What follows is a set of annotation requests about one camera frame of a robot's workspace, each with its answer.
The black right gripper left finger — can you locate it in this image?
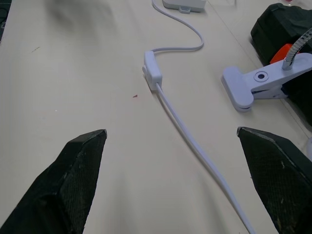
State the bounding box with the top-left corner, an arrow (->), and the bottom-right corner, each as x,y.
0,129 -> 108,234

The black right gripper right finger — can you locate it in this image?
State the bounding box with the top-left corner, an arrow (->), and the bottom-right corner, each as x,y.
236,126 -> 312,234

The white lamp clamp base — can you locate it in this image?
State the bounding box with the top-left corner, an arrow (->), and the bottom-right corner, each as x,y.
221,54 -> 312,113

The flexible silver metal hose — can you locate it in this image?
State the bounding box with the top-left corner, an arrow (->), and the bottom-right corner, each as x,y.
282,27 -> 312,71

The white cable with inline switch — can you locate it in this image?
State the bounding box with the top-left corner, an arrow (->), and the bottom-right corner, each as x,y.
151,0 -> 256,234

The white plastic cable connector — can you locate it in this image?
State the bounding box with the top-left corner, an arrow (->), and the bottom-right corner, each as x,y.
142,50 -> 163,91

